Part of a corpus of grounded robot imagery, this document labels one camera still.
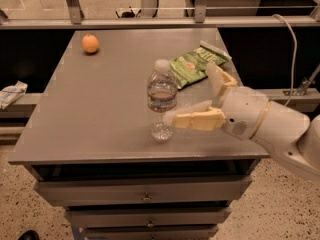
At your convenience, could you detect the orange fruit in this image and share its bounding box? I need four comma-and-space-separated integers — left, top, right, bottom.
82, 34, 99, 53

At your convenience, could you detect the drawer knob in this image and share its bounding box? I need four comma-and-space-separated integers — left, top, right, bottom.
142, 192, 152, 203
146, 219, 155, 228

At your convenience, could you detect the top drawer knob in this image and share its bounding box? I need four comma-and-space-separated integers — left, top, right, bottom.
142, 192, 152, 203

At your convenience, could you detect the black shoe tip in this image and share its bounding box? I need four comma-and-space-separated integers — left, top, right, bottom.
18, 230, 40, 240

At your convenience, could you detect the grey drawer cabinet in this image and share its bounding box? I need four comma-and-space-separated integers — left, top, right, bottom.
9, 28, 266, 240

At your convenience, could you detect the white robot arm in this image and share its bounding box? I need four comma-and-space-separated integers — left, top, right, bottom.
163, 63, 320, 181

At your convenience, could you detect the middle drawer knob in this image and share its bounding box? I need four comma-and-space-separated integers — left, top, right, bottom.
146, 219, 155, 228

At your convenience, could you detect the metal railing frame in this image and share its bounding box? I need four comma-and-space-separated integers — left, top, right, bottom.
0, 0, 320, 29

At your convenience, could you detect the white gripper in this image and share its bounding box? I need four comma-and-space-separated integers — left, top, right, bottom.
162, 63, 269, 140

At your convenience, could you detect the clear plastic water bottle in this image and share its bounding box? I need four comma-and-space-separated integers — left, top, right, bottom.
146, 59, 178, 143

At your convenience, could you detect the white wrapped packet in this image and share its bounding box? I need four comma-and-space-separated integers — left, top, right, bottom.
0, 81, 28, 109

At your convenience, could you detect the green chip bag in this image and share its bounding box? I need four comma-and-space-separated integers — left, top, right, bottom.
169, 41, 231, 90

